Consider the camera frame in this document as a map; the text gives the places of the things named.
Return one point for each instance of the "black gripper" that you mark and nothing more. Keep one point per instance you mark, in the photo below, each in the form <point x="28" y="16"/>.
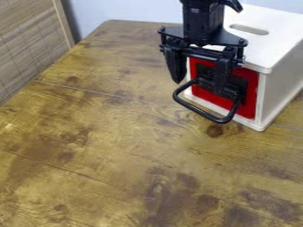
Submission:
<point x="222" y="48"/>

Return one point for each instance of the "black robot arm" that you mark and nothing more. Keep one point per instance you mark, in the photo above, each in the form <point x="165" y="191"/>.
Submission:
<point x="202" y="38"/>

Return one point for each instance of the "white wooden drawer box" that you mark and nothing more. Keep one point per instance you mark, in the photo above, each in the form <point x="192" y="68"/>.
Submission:
<point x="274" y="61"/>

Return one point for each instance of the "woven bamboo blind panel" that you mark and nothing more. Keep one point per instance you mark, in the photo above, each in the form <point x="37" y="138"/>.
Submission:
<point x="35" y="38"/>

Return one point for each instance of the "black metal drawer handle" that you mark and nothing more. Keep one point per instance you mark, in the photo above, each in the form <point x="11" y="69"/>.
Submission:
<point x="215" y="108"/>

